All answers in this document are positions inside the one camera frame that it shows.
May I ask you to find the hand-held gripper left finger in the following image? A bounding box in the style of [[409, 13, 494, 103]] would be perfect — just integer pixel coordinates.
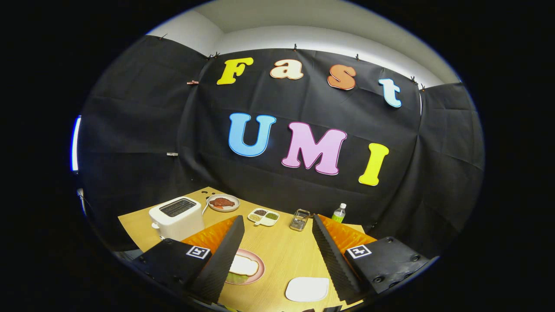
[[132, 214, 245, 305]]

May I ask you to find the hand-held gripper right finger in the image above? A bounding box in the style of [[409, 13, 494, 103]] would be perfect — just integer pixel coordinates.
[[311, 214, 439, 305]]

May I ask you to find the bread slice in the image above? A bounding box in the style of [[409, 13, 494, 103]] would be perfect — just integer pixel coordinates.
[[229, 255, 259, 276]]

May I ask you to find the white flat plate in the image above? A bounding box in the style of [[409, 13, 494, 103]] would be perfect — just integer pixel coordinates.
[[285, 277, 330, 302]]

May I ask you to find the pink round plate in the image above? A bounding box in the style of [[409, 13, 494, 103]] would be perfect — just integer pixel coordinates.
[[225, 248, 265, 286]]

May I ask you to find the white toaster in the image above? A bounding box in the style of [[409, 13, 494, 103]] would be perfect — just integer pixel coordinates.
[[149, 196, 206, 241]]

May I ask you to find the white divided bean dish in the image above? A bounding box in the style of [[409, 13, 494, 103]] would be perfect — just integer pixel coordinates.
[[247, 208, 280, 227]]

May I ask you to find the round plate with meat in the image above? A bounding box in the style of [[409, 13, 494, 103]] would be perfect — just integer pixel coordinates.
[[207, 194, 240, 212]]

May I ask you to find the black backdrop cloth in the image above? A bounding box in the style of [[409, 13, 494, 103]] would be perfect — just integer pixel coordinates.
[[78, 35, 485, 258]]

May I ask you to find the computer monitor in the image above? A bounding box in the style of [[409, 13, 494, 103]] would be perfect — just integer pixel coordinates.
[[71, 115, 82, 172]]

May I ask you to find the metal wire basket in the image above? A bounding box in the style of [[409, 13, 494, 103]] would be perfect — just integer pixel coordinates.
[[289, 208, 311, 232]]

